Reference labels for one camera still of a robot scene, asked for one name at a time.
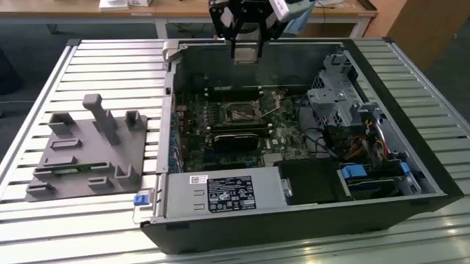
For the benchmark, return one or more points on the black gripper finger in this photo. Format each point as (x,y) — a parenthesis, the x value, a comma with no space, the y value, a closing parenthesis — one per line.
(236,46)
(261,41)

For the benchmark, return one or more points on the silver CPU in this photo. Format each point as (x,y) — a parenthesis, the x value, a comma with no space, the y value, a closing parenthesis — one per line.
(246,56)

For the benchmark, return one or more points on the metal locking lever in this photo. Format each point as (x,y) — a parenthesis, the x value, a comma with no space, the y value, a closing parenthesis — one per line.
(272,112)

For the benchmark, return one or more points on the black RAM slot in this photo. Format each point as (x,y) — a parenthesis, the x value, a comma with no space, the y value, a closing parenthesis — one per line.
(238,93)
(238,132)
(238,126)

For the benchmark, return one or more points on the CPU socket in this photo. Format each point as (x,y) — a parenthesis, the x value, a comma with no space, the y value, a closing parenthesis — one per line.
(238,114)

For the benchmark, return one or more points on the wooden desk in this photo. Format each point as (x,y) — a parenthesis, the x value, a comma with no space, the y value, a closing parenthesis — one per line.
(177,12)

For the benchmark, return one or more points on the metal drive cage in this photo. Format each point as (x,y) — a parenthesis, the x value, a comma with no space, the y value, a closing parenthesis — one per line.
(330,107)

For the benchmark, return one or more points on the black graphics card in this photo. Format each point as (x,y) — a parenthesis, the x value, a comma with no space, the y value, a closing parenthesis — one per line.
(236,143)

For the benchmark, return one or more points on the green motherboard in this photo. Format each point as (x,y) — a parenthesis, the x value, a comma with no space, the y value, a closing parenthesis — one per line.
(282,137)

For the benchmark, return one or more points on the white box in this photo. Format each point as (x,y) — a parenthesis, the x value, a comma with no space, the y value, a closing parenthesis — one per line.
(114,5)

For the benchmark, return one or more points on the small silver heatsink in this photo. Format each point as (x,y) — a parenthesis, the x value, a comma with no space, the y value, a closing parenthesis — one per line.
(273,158)

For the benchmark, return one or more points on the wooden cabinet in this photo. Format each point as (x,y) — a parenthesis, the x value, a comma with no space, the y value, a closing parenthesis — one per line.
(429,30)

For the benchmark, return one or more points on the black plastic shroud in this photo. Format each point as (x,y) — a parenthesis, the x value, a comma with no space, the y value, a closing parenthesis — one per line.
(312,181)

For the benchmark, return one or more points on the blue disk carrier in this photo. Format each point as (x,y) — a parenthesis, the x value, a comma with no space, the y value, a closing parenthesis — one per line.
(353,172)

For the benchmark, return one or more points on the silver power supply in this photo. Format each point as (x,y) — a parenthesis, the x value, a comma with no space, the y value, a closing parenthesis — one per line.
(177,189)

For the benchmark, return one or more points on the grey parts rack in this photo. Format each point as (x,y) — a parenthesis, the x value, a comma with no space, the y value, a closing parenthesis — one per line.
(91,165)

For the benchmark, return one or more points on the green RAM stick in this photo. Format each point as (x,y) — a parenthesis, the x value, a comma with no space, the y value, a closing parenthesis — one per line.
(89,167)

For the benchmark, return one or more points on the blue drive clip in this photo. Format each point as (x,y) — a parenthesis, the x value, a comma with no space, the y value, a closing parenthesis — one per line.
(405,168)

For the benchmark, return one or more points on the blue case latch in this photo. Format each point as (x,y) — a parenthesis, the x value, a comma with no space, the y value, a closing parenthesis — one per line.
(142,200)

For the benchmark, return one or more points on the black PC case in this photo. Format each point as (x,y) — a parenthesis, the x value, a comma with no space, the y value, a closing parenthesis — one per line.
(257,233)

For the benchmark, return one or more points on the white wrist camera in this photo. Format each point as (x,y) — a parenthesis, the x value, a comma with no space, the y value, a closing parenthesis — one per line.
(285,8)

